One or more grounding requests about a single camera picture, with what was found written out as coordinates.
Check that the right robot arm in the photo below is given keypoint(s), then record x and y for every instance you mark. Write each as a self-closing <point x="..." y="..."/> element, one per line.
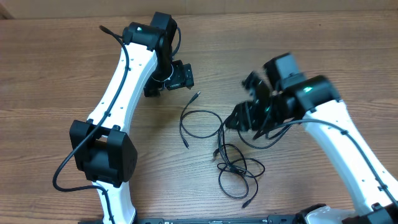
<point x="291" y="98"/>

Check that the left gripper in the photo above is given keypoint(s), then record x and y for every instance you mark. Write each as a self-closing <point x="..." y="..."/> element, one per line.
<point x="183" y="76"/>

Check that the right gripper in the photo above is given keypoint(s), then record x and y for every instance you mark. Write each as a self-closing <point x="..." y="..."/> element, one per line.
<point x="247" y="121"/>

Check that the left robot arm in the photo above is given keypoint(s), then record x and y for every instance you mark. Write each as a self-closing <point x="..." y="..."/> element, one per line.
<point x="102" y="148"/>

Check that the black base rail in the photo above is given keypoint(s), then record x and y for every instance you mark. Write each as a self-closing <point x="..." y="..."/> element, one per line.
<point x="270" y="219"/>

